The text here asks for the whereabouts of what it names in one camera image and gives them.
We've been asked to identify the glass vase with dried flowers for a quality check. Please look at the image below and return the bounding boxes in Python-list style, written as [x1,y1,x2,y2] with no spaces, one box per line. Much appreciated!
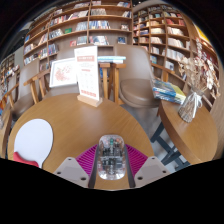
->
[177,37,221,124]

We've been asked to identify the blue books on armrest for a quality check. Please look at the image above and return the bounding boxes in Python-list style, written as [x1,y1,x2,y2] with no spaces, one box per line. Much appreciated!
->
[97,55,127,64]

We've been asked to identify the angled wooden bookshelf with books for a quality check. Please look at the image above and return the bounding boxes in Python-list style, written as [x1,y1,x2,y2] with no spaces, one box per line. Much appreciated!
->
[132,4,222,108]

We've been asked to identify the white mouse pad, red rest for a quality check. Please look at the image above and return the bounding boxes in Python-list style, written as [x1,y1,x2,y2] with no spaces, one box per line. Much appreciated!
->
[13,118,54,169]

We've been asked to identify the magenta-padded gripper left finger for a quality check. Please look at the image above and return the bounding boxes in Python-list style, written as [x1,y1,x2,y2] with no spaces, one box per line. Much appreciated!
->
[53,143,100,189]

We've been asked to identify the transparent computer mouse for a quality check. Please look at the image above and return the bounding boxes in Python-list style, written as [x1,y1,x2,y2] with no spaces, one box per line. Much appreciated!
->
[96,134,127,181]

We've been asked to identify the stack of colourful books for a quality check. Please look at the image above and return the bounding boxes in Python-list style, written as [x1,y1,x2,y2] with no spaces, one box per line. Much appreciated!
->
[151,78,187,105]

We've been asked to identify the beige chair with wooden arms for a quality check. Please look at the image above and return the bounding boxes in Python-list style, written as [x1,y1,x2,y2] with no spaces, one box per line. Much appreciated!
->
[23,44,128,105]

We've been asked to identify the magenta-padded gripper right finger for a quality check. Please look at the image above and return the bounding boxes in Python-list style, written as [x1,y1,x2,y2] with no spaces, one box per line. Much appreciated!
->
[123,143,172,189]

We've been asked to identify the white sign on wooden base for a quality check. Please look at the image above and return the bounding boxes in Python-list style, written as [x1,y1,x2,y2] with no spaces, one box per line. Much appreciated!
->
[73,45,104,108]

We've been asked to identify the white framed floral picture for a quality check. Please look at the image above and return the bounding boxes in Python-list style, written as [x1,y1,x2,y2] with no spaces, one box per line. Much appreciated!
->
[49,57,78,89]

